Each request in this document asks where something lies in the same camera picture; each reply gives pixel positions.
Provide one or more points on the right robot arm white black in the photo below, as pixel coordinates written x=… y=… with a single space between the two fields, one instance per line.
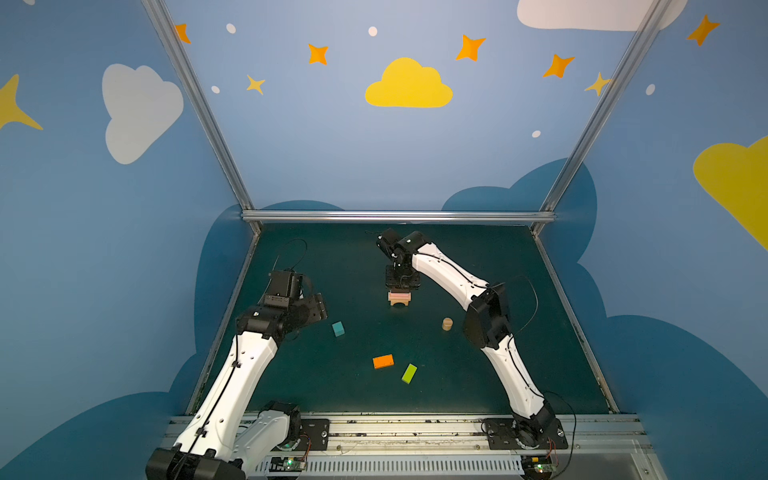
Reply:
x=486 y=326

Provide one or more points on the floor rail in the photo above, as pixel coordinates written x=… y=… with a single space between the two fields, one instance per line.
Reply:
x=577 y=328
x=197 y=396

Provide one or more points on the orange wood block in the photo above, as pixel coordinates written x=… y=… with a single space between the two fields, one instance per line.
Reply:
x=383 y=361

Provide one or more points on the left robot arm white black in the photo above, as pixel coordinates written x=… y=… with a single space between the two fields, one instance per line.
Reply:
x=211 y=447

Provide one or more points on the lime green wood block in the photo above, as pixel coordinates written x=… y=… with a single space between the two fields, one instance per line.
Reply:
x=409 y=373

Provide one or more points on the teal wood block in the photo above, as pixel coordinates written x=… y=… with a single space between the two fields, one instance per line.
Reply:
x=338 y=329

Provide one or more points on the right corner aluminium post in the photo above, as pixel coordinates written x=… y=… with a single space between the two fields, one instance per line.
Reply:
x=640 y=44

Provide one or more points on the left corner aluminium post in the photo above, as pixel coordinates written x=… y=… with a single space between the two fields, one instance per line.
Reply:
x=161 y=20

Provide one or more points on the corner aluminium post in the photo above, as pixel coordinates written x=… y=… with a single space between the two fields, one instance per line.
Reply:
x=161 y=20
x=640 y=44

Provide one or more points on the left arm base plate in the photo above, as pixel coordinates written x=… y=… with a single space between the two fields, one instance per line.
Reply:
x=307 y=434

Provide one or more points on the right green circuit board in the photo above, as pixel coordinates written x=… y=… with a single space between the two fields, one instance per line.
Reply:
x=537 y=468

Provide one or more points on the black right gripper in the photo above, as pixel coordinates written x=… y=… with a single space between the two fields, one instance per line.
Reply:
x=402 y=283

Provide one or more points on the right side floor rail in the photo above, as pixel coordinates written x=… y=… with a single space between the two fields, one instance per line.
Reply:
x=577 y=328

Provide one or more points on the green circuit board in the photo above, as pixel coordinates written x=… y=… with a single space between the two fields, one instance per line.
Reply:
x=537 y=468
x=287 y=465

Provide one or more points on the left green circuit board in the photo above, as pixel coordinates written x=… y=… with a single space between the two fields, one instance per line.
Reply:
x=287 y=465

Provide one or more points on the back horizontal aluminium rail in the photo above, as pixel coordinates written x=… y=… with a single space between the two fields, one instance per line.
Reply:
x=440 y=217

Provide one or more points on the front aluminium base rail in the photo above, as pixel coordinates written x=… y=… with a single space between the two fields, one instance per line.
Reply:
x=451 y=446

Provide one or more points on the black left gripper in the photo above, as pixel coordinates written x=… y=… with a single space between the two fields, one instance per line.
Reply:
x=315 y=308

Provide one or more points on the left side floor rail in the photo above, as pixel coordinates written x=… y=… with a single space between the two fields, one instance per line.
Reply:
x=197 y=396

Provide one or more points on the pink wood block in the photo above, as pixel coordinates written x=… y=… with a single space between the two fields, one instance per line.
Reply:
x=399 y=296

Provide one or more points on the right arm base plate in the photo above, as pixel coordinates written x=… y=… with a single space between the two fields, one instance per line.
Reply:
x=509 y=434

